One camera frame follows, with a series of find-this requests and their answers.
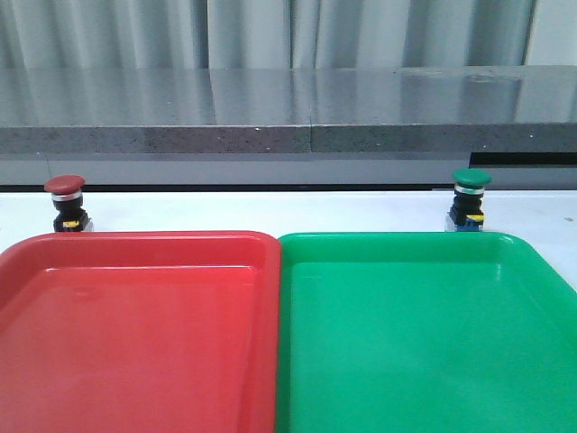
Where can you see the green mushroom push button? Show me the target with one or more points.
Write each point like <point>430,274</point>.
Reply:
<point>465,214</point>

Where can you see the red mushroom push button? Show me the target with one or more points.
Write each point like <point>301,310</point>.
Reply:
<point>67,198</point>

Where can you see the grey stone counter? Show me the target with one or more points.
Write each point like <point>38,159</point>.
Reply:
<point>282,128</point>

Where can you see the green plastic tray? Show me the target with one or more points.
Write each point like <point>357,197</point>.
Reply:
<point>423,332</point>

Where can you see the red plastic tray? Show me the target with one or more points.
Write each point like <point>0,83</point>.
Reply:
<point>140,332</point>

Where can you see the white pleated curtain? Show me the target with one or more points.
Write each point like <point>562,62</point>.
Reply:
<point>286,34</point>

